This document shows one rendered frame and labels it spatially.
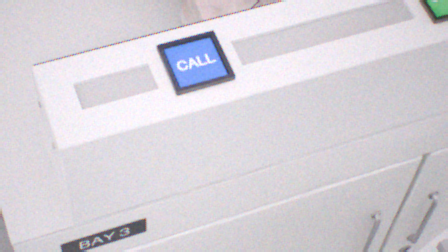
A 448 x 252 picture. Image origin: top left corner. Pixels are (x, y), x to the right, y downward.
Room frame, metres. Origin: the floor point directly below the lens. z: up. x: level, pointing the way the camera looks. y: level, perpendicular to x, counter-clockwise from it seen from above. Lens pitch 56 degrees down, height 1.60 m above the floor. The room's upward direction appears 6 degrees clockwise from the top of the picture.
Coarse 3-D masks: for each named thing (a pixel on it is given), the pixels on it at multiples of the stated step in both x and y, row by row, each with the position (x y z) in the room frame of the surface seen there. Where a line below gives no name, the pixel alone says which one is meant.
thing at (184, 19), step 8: (232, 0) 0.64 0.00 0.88; (240, 0) 0.64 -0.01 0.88; (248, 0) 0.64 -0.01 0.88; (256, 0) 0.65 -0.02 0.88; (184, 8) 0.62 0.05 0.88; (232, 8) 0.63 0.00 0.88; (240, 8) 0.63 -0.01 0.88; (248, 8) 0.63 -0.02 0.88; (184, 16) 0.61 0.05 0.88; (184, 24) 0.61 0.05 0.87
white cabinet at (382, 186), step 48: (384, 144) 0.54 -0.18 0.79; (432, 144) 0.57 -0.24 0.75; (192, 192) 0.44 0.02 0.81; (240, 192) 0.46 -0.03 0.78; (288, 192) 0.49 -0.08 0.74; (336, 192) 0.52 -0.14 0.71; (384, 192) 0.55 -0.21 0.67; (432, 192) 0.59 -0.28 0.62; (48, 240) 0.37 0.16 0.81; (96, 240) 0.39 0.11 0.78; (144, 240) 0.42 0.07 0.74; (192, 240) 0.44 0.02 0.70; (240, 240) 0.47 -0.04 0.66; (288, 240) 0.50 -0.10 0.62; (336, 240) 0.53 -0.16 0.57; (384, 240) 0.58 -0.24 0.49
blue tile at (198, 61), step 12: (168, 48) 0.50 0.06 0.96; (180, 48) 0.50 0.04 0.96; (192, 48) 0.50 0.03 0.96; (204, 48) 0.51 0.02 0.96; (168, 60) 0.49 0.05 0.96; (180, 60) 0.49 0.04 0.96; (192, 60) 0.49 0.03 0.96; (204, 60) 0.49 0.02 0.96; (216, 60) 0.49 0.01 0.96; (180, 72) 0.48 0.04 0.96; (192, 72) 0.48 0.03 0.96; (204, 72) 0.48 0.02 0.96; (216, 72) 0.48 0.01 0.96; (180, 84) 0.46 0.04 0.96; (192, 84) 0.46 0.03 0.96
